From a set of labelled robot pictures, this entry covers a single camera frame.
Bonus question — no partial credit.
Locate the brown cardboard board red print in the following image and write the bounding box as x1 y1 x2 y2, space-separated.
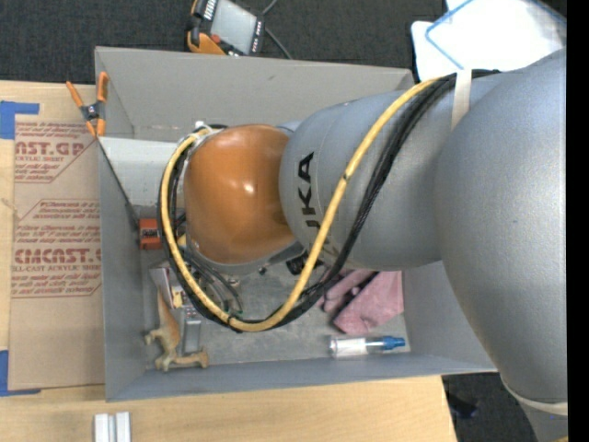
0 79 108 398

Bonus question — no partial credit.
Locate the pink cloth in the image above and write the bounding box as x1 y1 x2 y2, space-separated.
320 266 407 336

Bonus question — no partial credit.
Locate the grey metal bin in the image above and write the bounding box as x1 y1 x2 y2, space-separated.
94 46 499 402

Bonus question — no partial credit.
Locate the tan toy animal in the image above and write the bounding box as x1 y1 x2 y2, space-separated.
144 286 211 372

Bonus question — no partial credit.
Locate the clear tube with blue cap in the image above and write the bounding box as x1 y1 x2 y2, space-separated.
327 333 408 359

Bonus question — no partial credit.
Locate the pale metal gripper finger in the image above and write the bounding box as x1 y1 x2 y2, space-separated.
182 305 203 356
148 266 184 310

